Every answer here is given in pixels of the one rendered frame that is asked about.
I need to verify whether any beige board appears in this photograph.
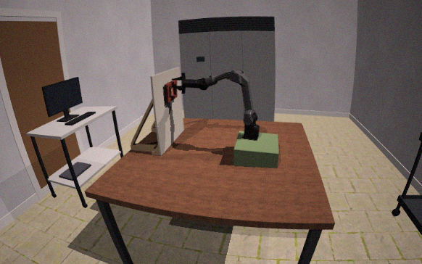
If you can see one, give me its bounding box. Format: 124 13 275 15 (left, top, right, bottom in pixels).
150 67 184 156

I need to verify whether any dark brown wooden support brace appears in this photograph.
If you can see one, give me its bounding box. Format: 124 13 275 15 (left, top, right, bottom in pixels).
131 100 160 156

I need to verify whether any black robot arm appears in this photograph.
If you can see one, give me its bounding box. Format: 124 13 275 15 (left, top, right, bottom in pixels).
189 70 259 141

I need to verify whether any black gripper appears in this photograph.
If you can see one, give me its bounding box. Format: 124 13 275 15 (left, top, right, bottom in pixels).
172 73 191 94

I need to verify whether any red rectangular frame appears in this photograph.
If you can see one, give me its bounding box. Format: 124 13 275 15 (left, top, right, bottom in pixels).
165 81 178 103

